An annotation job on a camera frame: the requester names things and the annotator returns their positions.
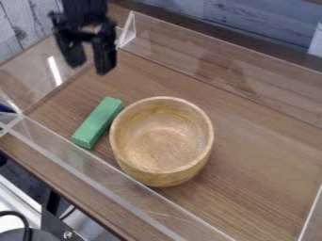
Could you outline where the black cable bottom left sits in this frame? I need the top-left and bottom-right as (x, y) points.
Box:
(0, 210), (32, 241)

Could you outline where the black metal bracket with screw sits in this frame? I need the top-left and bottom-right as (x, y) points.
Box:
(40, 208), (85, 241)

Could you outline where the green rectangular block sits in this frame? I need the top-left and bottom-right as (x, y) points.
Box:
(72, 97), (123, 149)

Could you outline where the brown wooden bowl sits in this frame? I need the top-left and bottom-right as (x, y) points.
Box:
(110, 96), (214, 187)

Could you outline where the clear acrylic tray wall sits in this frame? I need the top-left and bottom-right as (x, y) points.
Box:
(0, 11), (322, 241)

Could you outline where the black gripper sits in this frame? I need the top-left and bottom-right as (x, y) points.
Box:
(48, 0), (118, 75)

